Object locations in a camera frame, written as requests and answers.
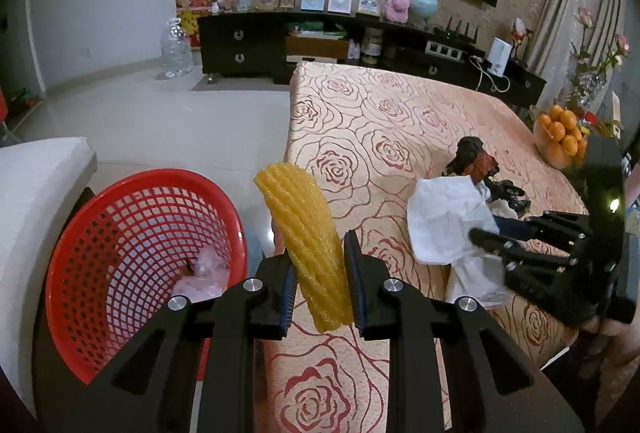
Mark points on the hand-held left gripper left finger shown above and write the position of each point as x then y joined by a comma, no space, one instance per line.
286,298

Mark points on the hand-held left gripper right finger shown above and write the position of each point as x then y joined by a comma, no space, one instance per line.
356,293

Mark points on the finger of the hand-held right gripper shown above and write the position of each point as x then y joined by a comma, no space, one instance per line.
550,223
525,258

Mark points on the black plastic bag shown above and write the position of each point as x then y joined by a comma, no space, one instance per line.
507,195

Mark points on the yellow foam fruit net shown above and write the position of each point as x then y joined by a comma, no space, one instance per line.
300,223

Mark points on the red plastic mesh basket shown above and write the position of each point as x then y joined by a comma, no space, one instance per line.
125,223

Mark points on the person's right forearm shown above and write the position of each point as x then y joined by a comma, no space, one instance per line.
622,388

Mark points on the person's right hand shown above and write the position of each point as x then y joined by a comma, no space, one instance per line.
612,343

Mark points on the glass fruit bowl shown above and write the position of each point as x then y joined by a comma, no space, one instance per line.
547,153

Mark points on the pile of oranges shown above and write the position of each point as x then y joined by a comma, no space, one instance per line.
560,128

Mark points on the black and brown crumpled wrapper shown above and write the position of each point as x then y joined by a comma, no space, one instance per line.
472,158

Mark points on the artificial pink flowers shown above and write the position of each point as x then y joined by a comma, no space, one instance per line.
592,73

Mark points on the rose patterned tablecloth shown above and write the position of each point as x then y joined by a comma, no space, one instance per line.
380,133

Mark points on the white upright device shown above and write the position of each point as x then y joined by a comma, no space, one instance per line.
498,55

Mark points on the red and white figurine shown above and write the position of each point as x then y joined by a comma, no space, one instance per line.
521,35

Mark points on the white power strip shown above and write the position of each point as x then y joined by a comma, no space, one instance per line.
444,49

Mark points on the black router with antennas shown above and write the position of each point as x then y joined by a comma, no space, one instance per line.
457,34

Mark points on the beige curtain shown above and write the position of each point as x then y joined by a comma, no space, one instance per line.
565,13

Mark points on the small white bottles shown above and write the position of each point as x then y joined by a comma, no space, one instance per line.
354,50

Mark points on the brown wooden drawer box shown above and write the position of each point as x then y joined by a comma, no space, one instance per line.
317,48

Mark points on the glass jar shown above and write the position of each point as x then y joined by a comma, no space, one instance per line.
372,44

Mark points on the light blue globe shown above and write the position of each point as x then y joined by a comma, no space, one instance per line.
424,4

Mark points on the black television cabinet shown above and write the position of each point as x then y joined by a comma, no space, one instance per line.
240,43

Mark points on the white sofa cushion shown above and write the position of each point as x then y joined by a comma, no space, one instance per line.
35,213

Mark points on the pink plush toy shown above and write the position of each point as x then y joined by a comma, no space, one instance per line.
397,5

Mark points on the green flat package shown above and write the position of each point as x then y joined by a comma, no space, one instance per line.
315,28

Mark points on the large clear water jug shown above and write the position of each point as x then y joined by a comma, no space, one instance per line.
176,50

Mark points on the small snow globe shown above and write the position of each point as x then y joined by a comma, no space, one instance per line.
245,3

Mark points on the small plush toy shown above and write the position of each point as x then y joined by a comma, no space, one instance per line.
228,0

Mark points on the white picture frame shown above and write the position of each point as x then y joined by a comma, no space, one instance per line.
339,3
369,6
312,0

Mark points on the small white camera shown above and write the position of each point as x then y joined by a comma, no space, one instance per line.
215,3

